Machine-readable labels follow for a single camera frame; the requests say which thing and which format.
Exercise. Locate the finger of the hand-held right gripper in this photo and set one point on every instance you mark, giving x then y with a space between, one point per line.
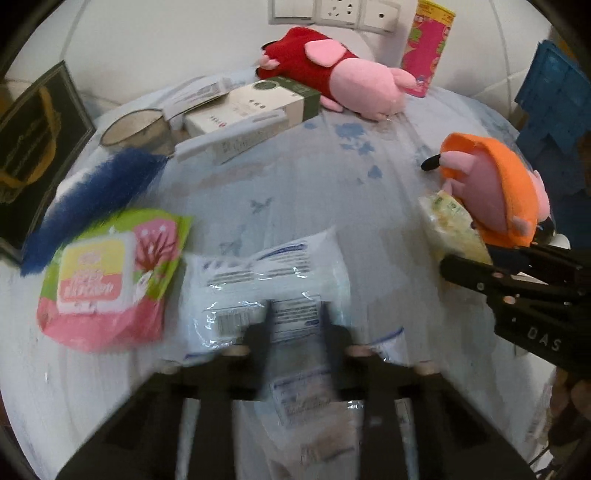
554 256
475 272

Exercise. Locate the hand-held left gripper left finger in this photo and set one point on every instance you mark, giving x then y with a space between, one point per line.
258 337

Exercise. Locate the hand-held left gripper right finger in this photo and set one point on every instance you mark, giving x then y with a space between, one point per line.
332 341

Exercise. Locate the white blue plastic packet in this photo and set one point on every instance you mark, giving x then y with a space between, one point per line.
277 277

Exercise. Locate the orange dress pink pig plush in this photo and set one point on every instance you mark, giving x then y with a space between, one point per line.
508 184

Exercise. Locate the blue plastic crate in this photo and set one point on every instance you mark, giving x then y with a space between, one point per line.
554 101

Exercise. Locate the person's right hand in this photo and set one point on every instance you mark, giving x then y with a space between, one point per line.
575 406

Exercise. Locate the pale yellow snack packet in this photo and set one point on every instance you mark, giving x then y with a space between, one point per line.
455 226

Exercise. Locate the clear packet blue print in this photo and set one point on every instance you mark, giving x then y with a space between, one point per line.
300 406

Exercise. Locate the black cylinder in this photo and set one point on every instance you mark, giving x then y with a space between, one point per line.
433 163

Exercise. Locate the pink green wipes packet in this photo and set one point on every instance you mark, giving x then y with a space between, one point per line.
101 281

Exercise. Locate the long white box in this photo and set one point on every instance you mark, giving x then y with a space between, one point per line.
231 138

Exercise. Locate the blue feather duster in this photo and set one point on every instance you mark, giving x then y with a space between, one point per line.
101 194

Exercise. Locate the pink snack can yellow lid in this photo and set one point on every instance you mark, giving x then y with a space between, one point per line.
425 50

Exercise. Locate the white box dark green end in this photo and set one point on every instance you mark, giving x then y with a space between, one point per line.
258 106

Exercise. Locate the grey translucent cup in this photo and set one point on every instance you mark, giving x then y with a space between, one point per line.
138 134

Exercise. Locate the red dress pink pig plush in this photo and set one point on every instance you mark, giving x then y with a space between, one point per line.
300 60

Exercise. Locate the black gift box gold print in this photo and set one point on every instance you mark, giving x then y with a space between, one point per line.
37 129

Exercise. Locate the white padded headboard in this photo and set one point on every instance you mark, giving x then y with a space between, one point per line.
138 37

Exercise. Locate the white wall panel with hole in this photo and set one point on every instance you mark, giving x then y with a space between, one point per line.
381 16

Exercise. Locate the white wall power socket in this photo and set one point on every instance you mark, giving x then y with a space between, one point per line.
337 11

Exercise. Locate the white wall light switch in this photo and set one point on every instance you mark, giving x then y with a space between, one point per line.
291 11

